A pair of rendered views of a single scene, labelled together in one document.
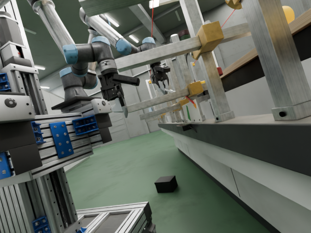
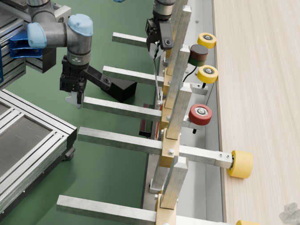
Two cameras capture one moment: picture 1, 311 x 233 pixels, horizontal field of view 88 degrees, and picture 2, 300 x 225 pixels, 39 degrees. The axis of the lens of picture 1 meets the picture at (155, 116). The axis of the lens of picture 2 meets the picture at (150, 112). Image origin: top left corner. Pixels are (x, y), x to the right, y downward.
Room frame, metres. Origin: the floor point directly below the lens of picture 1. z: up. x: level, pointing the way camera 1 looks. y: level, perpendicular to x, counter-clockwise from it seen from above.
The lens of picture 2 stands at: (-0.39, -0.12, 1.85)
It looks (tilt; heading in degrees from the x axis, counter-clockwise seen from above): 42 degrees down; 359
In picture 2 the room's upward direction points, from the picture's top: 13 degrees clockwise
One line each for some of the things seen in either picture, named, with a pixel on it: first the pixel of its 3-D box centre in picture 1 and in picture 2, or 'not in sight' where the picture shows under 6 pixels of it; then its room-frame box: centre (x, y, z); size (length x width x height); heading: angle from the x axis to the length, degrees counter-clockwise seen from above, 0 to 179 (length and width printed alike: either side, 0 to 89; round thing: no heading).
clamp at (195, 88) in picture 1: (192, 90); (168, 114); (0.74, -0.20, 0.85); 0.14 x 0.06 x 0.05; 3
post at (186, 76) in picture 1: (188, 82); (170, 101); (0.77, -0.19, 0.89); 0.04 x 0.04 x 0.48; 3
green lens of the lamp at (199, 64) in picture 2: (184, 40); (197, 58); (0.77, -0.24, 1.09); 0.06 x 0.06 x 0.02
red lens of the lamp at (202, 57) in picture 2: (183, 35); (199, 52); (0.77, -0.24, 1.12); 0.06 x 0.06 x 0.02
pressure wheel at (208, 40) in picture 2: not in sight; (204, 47); (1.23, -0.31, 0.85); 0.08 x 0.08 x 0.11
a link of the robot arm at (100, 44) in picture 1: (102, 51); (79, 34); (0.71, 0.14, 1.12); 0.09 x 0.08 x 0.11; 116
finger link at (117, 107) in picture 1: (118, 108); (73, 100); (0.69, 0.14, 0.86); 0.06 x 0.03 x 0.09; 93
